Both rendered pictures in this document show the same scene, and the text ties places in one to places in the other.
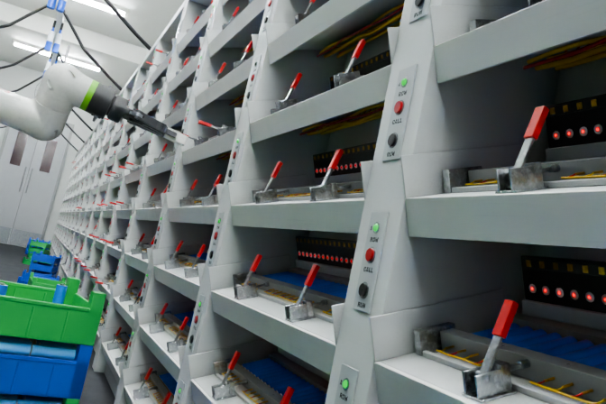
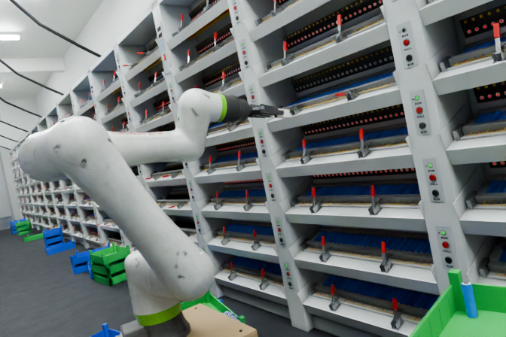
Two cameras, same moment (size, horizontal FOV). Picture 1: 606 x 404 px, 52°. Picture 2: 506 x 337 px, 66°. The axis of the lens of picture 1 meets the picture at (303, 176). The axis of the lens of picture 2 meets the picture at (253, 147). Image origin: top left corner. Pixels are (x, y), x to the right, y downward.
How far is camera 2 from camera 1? 105 cm
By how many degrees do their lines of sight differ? 18
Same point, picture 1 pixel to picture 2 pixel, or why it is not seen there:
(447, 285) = not seen: outside the picture
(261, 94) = (428, 53)
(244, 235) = (457, 168)
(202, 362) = (473, 273)
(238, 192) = (446, 138)
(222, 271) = (458, 202)
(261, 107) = (433, 64)
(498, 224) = not seen: outside the picture
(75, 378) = not seen: outside the picture
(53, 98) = (200, 122)
